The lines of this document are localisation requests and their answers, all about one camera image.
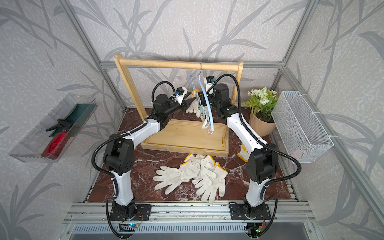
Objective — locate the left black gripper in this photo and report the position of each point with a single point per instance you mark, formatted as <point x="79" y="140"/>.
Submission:
<point x="184" y="106"/>

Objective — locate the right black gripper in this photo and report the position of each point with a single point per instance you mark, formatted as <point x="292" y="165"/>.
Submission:
<point x="202" y="102"/>

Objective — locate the blue clip hanger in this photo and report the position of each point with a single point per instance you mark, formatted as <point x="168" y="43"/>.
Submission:
<point x="209" y="122"/>

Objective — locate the white glove pile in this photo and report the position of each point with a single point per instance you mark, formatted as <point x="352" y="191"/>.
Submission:
<point x="194" y="108"/>
<point x="210" y="179"/>

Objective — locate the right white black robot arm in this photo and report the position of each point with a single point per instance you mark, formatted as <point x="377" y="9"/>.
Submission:
<point x="263" y="159"/>

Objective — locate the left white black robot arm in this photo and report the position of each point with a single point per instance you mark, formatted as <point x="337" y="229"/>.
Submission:
<point x="116" y="156"/>

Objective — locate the wooden hanging rack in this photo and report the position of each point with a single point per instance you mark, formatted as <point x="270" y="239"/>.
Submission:
<point x="180" y="136"/>

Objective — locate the potted white flower plant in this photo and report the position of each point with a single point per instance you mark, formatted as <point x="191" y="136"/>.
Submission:
<point x="262" y="102"/>

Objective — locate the yellow patterned glove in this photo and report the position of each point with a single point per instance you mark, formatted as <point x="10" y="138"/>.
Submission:
<point x="244" y="154"/>

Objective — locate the white glove far left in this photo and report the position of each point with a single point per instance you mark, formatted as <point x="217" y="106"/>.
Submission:
<point x="173" y="177"/>

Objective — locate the red spray bottle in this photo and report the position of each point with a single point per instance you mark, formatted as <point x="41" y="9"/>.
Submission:
<point x="58" y="142"/>

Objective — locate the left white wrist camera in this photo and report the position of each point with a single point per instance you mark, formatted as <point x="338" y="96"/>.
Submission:
<point x="180" y="93"/>

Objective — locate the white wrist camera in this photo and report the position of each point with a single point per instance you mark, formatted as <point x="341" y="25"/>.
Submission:
<point x="180" y="93"/>
<point x="209" y="84"/>

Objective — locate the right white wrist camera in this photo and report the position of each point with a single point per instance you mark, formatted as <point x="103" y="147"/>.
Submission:
<point x="209" y="84"/>

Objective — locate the white wire basket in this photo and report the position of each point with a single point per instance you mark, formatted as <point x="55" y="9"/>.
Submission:
<point x="303" y="136"/>

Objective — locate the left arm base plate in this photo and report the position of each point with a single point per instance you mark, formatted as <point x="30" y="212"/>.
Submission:
<point x="139" y="212"/>

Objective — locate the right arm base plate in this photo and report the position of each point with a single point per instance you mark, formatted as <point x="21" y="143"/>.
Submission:
<point x="240" y="211"/>

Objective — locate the clear plastic wall tray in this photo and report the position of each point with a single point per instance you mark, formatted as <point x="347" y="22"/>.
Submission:
<point x="47" y="142"/>

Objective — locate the aluminium front rail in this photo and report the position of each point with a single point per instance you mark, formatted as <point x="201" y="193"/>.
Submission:
<point x="189" y="212"/>

